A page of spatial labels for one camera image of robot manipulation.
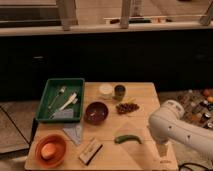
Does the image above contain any green pepper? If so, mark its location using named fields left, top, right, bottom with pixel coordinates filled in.
left=114, top=135, right=142, bottom=144

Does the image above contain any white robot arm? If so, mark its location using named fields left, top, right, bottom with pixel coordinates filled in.
left=148, top=100, right=213, bottom=160

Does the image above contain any purple bowl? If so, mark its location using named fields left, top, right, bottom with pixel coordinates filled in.
left=84, top=102, right=109, bottom=125

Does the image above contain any orange bowl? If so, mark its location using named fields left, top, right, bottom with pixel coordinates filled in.
left=35, top=134, right=66, bottom=169

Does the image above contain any bunch of dark grapes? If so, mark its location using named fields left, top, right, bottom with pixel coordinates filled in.
left=116, top=103, right=139, bottom=114

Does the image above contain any spice jar rack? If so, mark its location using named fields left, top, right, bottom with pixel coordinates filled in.
left=177, top=90, right=213, bottom=129

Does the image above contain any yellow banana piece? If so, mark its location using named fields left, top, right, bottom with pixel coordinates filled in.
left=124, top=98, right=136, bottom=103

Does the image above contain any wooden block eraser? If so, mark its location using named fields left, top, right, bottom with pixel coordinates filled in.
left=79, top=138, right=103, bottom=165

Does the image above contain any dark green can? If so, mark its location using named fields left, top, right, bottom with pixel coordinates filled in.
left=114, top=85, right=126, bottom=101

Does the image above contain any grey folded cloth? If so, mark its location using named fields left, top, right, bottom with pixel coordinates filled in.
left=63, top=123, right=83, bottom=146

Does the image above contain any grey cloth in tray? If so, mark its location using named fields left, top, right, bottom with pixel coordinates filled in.
left=53, top=109, right=74, bottom=119

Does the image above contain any white spatula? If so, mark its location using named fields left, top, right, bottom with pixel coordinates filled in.
left=50, top=92, right=77, bottom=118

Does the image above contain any green plastic tray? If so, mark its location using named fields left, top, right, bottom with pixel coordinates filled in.
left=36, top=78, right=85, bottom=123

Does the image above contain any orange fruit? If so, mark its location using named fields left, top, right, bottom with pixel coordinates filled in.
left=41, top=143, right=56, bottom=160

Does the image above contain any metal fork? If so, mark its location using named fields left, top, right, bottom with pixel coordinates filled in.
left=48, top=86, right=66, bottom=109

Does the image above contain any black cable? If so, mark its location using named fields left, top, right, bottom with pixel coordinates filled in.
left=178, top=161, right=212, bottom=171

